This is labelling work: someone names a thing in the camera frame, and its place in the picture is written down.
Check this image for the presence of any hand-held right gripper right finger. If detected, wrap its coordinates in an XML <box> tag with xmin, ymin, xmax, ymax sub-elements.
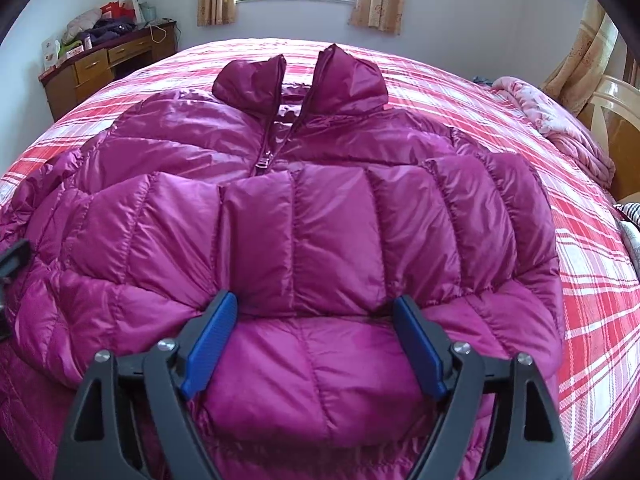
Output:
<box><xmin>391</xmin><ymin>296</ymin><xmax>574</xmax><ymax>480</ymax></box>

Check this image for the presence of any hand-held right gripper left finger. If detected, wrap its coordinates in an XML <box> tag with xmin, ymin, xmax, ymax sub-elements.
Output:
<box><xmin>52</xmin><ymin>289</ymin><xmax>239</xmax><ymax>480</ymax></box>

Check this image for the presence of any magenta puffer jacket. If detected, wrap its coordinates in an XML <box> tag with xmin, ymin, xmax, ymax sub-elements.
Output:
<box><xmin>0</xmin><ymin>44</ymin><xmax>563</xmax><ymax>480</ymax></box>

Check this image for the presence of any pile of clothes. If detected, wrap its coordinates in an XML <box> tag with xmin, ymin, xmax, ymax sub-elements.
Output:
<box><xmin>61</xmin><ymin>7</ymin><xmax>138</xmax><ymax>46</ymax></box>

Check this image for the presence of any red plaid bed cover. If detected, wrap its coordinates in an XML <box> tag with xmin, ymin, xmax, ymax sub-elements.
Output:
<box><xmin>0</xmin><ymin>37</ymin><xmax>640</xmax><ymax>480</ymax></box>

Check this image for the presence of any wooden desk with drawers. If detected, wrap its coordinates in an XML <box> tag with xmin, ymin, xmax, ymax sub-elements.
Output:
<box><xmin>39</xmin><ymin>19</ymin><xmax>179</xmax><ymax>108</ymax></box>

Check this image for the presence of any white printed box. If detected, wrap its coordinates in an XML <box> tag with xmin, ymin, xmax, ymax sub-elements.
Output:
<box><xmin>41</xmin><ymin>35</ymin><xmax>63</xmax><ymax>73</ymax></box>

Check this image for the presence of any grey cloth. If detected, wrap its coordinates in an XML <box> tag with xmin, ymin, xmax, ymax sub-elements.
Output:
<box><xmin>620</xmin><ymin>222</ymin><xmax>640</xmax><ymax>281</ymax></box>

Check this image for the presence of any striped pillow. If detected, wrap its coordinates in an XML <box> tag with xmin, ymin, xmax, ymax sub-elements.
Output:
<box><xmin>612</xmin><ymin>201</ymin><xmax>640</xmax><ymax>231</ymax></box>

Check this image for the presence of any pink floral blanket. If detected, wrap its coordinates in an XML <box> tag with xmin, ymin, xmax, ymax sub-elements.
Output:
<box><xmin>492</xmin><ymin>76</ymin><xmax>617</xmax><ymax>183</ymax></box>

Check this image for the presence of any red and white bag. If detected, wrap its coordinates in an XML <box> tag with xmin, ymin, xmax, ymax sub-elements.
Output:
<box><xmin>100</xmin><ymin>0</ymin><xmax>146</xmax><ymax>26</ymax></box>

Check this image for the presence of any wooden bed headboard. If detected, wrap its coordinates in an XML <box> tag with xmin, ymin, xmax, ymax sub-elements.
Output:
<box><xmin>577</xmin><ymin>74</ymin><xmax>640</xmax><ymax>201</ymax></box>

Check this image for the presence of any long beige patterned curtain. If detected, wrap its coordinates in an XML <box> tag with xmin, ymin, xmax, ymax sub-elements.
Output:
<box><xmin>540</xmin><ymin>0</ymin><xmax>628</xmax><ymax>116</ymax></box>

